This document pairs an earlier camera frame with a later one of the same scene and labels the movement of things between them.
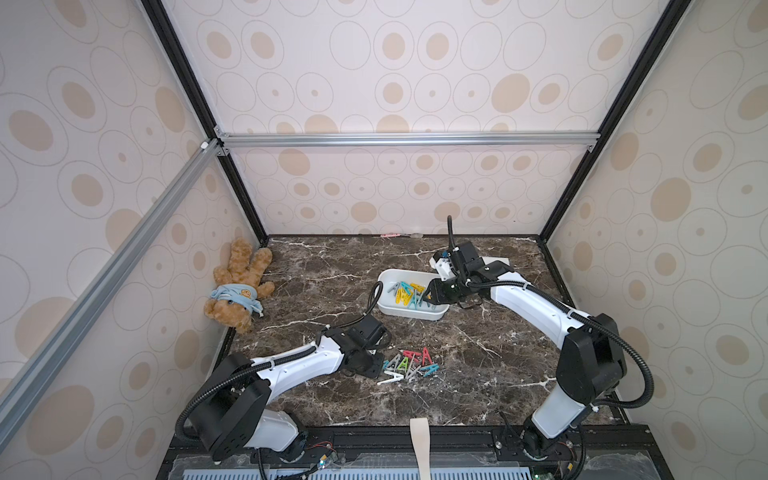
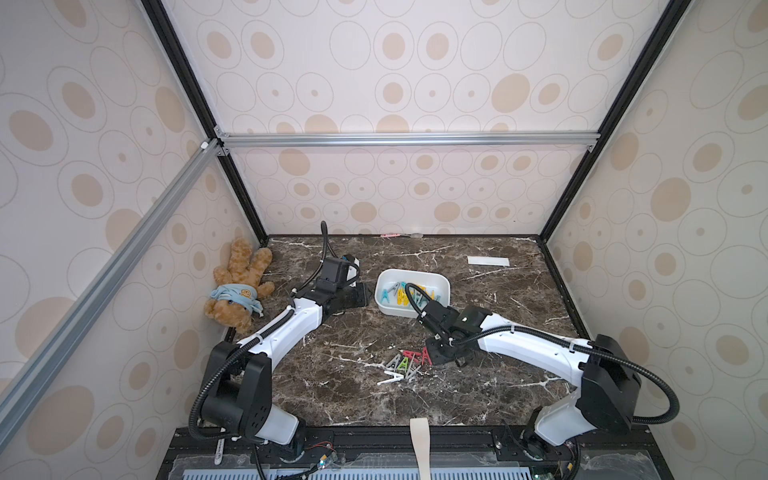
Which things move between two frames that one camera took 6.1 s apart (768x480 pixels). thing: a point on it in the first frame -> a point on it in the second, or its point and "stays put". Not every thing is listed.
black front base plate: (411, 452) stays put
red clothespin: (426, 354) stays put
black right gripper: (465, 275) -> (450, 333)
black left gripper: (374, 372) -> (363, 297)
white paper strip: (488, 260) stays put
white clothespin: (396, 378) stays put
